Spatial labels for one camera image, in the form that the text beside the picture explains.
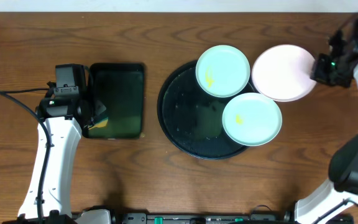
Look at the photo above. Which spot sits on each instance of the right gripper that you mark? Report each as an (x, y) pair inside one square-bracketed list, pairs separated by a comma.
[(322, 70)]

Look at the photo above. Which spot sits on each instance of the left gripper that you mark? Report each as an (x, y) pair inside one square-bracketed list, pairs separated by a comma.
[(89, 112)]

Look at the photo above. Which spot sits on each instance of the green yellow sponge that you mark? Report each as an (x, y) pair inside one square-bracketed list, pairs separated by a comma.
[(98, 123)]

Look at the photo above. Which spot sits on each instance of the white pink plate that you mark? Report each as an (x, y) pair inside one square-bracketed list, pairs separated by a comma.
[(282, 73)]

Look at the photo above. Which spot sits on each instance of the mint plate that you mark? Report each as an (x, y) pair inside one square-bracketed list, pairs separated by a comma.
[(222, 71), (252, 119)]

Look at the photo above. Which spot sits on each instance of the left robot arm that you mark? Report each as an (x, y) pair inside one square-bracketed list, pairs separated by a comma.
[(59, 132)]

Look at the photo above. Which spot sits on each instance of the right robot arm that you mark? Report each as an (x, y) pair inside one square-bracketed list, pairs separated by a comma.
[(340, 190)]

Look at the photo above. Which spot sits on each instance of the black rectangular tray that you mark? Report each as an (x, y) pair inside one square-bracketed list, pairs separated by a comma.
[(120, 87)]

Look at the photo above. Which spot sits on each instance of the black round tray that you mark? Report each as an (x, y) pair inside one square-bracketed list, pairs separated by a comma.
[(192, 119)]

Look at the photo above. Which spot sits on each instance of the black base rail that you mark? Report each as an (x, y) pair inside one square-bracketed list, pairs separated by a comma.
[(253, 217)]

